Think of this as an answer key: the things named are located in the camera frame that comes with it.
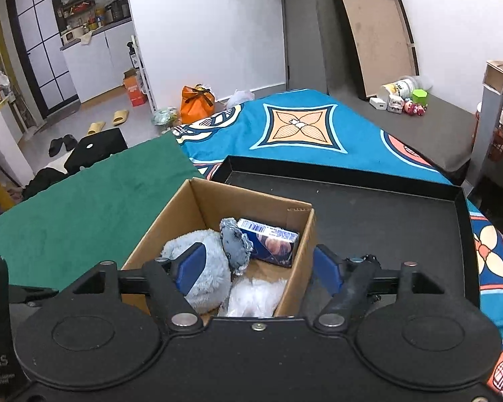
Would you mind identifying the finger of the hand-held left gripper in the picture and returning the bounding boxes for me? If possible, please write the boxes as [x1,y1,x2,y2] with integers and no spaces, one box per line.
[8,285,60,305]

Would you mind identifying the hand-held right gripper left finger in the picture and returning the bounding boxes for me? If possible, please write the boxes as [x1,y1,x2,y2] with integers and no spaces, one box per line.
[61,242,209,331]

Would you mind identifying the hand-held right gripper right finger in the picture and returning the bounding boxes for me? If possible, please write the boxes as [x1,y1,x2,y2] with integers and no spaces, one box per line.
[312,244,470,335]

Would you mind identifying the blue-grey plush toy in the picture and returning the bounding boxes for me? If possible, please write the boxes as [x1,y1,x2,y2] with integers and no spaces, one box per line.
[161,229,233,315]

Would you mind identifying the brown cardboard box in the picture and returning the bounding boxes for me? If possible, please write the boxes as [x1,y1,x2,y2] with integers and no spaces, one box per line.
[121,177,317,326]

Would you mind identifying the denim cloth piece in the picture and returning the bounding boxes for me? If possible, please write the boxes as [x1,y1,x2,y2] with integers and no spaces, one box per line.
[219,218,253,274]

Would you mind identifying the blue paper carton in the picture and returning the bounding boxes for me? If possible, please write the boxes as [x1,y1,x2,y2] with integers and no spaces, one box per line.
[237,218,301,269]

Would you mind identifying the black shallow tray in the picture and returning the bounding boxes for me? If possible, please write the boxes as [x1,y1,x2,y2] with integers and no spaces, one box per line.
[210,155,482,308]

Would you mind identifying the white packet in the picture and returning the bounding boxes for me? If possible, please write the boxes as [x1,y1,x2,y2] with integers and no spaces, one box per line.
[224,277,289,319]

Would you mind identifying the green sheet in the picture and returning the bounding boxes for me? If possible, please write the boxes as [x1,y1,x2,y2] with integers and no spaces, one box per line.
[0,136,207,293]

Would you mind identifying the black cloth on floor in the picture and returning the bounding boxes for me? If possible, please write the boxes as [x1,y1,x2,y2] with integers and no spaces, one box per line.
[23,166,68,200]

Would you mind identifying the blue patterned blanket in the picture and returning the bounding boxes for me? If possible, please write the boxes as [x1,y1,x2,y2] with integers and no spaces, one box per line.
[172,89,503,402]

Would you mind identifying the black laptop bag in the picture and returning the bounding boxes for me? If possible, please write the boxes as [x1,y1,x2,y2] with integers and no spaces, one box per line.
[64,128,129,176]

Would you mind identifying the clear plastic bag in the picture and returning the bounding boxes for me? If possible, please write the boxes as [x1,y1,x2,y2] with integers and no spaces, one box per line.
[152,107,180,127]

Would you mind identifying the orange gift bag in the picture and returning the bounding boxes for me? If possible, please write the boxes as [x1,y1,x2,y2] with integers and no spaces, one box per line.
[180,84,216,125]

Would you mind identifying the grey padded bench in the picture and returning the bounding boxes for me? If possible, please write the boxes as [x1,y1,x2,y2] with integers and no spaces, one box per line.
[331,88,477,173]

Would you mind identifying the white plastic bag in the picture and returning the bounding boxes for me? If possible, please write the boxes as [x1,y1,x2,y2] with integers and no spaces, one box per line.
[226,89,256,110]

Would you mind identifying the small red figure toys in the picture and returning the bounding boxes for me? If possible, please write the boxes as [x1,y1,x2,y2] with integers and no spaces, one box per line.
[402,99,428,117]

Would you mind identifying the red-orange carton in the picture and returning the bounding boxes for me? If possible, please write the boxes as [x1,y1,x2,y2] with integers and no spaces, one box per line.
[123,69,149,108]

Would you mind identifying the white jar yellow label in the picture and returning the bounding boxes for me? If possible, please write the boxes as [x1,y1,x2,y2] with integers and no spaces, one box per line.
[379,76,418,101]

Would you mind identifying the white floor rack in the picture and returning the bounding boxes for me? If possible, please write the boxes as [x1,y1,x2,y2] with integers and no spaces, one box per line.
[128,36,158,114]

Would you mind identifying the white kitchen cabinet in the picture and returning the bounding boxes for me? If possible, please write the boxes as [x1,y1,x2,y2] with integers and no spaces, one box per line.
[61,19,137,104]

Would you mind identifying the grey desk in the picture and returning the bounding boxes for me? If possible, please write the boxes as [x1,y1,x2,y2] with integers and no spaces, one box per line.
[469,61,503,190]

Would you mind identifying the brown board tray lid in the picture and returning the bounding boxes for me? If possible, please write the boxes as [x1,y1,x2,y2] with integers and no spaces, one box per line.
[328,0,420,101]

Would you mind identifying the grey door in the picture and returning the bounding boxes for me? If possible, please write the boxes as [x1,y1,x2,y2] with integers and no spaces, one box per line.
[279,0,333,93]

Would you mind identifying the black-framed sliding door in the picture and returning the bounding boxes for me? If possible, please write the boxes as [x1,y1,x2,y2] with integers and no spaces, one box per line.
[5,0,80,120]

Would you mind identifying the white microwave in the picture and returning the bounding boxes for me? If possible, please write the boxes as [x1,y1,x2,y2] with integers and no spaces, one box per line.
[61,27,85,45]

